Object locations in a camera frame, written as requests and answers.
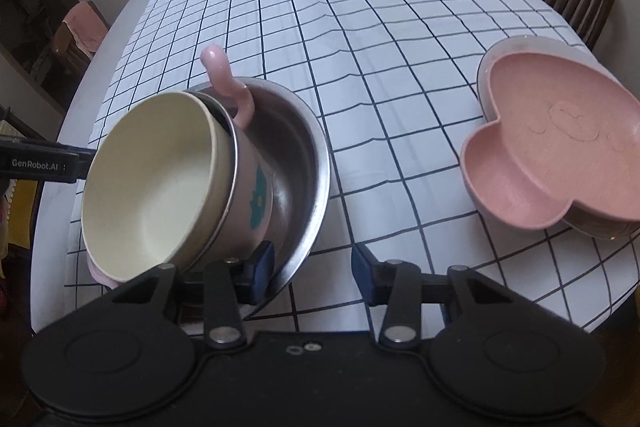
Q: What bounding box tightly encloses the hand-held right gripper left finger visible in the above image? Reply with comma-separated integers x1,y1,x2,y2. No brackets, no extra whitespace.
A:
112,241,276,349

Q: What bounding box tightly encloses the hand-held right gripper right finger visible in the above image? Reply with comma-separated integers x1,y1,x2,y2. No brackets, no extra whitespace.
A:
351,243,518,349

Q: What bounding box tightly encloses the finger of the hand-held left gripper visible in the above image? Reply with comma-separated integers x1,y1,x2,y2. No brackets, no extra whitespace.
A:
70,146,97,184

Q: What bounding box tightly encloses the cream bowl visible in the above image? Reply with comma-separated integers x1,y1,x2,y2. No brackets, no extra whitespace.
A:
80,91,236,283

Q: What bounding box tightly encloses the pink steel-lined bowl with handles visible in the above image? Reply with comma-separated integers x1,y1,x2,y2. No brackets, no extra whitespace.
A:
87,44,276,288

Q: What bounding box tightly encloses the large steel bowl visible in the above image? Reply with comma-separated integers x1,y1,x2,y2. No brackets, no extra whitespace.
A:
187,77,332,320

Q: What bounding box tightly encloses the pink bear-shaped plate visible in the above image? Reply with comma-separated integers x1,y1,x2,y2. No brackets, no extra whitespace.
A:
459,38,640,229

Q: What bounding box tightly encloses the pink towel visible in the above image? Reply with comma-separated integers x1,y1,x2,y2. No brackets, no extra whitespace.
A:
65,1,111,55

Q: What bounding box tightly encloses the white checked tablecloth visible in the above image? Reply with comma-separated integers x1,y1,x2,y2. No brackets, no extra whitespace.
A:
65,0,640,338

